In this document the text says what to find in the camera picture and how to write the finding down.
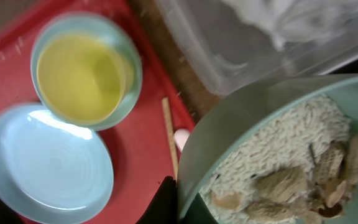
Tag rice and food scraps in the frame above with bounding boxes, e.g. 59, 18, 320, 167
199, 95, 358, 223

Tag clear plastic bin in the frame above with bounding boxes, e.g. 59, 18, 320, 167
156, 1, 358, 95

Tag green bowl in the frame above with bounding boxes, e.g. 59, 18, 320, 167
177, 74, 358, 223

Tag red plastic tray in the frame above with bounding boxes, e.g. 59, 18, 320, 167
0, 0, 195, 223

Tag light blue plate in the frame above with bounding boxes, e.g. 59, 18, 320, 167
0, 103, 114, 223

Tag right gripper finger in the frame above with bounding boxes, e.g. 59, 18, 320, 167
136, 176, 177, 224

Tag yellow plastic cup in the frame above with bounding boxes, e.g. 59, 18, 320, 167
37, 34, 134, 125

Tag white plastic fork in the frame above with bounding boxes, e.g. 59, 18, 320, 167
173, 129, 190, 152

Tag white napkin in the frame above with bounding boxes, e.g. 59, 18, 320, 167
223, 0, 358, 51

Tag light blue small bowl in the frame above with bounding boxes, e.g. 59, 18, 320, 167
30, 11, 143, 131

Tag wooden chopstick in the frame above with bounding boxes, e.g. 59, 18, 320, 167
162, 97, 178, 179

